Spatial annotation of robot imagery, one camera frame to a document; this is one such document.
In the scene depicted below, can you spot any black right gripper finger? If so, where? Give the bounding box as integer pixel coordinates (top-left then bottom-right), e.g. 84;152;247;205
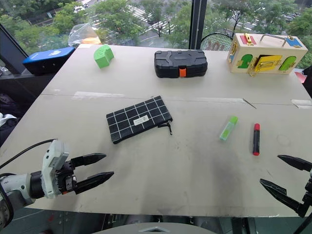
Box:
259;178;308;218
277;155;312;172

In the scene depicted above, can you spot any black grid pencil pouch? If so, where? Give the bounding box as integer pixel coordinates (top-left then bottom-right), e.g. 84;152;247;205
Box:
106;95;173;145

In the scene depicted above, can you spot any white cloth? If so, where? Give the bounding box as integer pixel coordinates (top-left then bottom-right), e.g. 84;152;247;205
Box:
0;112;18;128

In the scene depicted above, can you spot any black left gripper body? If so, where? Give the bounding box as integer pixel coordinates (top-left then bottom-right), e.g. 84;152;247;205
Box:
54;159;79;195

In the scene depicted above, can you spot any black window frame post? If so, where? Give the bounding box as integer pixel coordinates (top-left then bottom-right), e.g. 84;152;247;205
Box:
189;0;208;50

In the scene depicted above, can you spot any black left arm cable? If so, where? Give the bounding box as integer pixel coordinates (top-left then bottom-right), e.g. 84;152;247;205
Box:
0;138;58;169

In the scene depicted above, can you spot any wooden lock busy box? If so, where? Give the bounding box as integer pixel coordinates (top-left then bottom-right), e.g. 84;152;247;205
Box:
226;33;309;78

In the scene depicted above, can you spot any black red marker pen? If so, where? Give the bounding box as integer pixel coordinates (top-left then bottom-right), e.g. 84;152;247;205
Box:
252;123;261;156

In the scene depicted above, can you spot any clear plastic bag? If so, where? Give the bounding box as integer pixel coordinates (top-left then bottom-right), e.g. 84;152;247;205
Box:
68;23;102;47

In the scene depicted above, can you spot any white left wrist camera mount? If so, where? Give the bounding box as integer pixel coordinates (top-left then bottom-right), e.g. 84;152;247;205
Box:
40;139;70;199

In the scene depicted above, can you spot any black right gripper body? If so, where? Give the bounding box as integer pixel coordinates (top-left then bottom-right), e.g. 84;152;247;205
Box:
302;170;312;208

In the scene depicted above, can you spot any black tool case orange latch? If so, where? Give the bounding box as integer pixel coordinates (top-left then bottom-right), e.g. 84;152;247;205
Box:
154;49;208;79

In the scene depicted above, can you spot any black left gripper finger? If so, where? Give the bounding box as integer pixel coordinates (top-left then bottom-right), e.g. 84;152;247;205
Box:
71;153;107;167
73;171;115;195

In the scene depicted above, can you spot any badminton racket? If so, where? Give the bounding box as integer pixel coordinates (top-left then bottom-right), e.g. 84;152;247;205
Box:
200;32;235;51

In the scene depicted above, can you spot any green plastic block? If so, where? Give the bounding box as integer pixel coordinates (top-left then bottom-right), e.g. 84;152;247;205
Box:
94;44;115;69

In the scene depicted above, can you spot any blue black box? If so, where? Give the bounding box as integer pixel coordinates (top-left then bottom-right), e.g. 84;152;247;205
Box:
22;46;76;76

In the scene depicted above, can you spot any red flat object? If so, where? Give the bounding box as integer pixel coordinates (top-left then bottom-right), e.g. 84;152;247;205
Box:
294;71;307;83

